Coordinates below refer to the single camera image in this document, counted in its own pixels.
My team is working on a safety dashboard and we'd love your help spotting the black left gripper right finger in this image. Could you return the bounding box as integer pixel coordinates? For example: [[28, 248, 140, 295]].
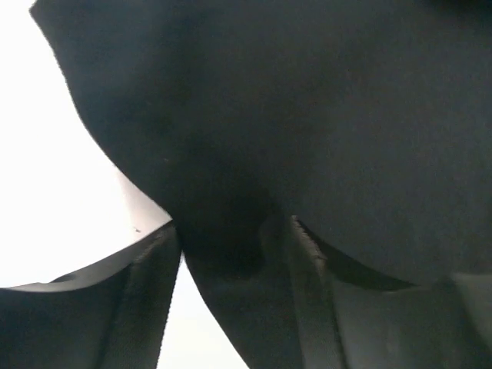
[[286, 218, 491, 368]]

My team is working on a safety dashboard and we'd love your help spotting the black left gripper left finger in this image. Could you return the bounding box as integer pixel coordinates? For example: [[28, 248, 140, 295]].
[[1, 224, 181, 369]]

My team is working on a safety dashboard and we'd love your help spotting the black skirt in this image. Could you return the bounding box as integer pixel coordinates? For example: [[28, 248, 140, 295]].
[[30, 1, 491, 368]]

